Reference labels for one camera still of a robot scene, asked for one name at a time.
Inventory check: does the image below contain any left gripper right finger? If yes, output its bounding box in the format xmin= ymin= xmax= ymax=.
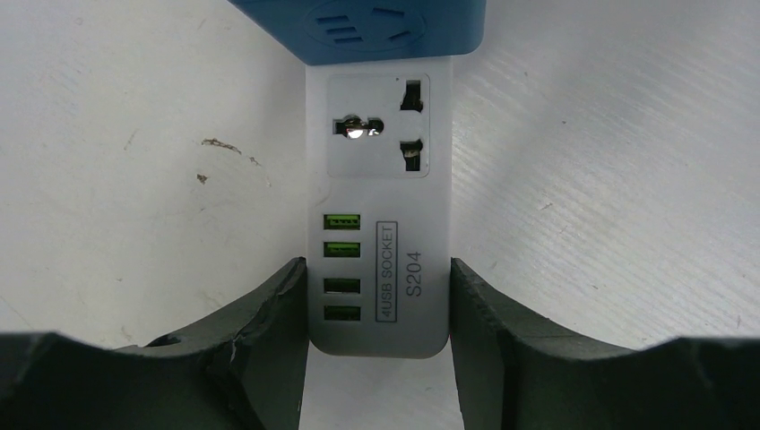
xmin=450 ymin=259 xmax=759 ymax=429

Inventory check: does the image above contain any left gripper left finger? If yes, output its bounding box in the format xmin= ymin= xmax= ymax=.
xmin=1 ymin=257 xmax=309 ymax=429

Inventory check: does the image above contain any dark blue cube adapter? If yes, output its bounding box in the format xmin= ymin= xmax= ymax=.
xmin=233 ymin=0 xmax=487 ymax=65

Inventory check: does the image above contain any white USB power strip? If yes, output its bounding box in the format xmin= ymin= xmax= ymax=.
xmin=306 ymin=56 xmax=453 ymax=358

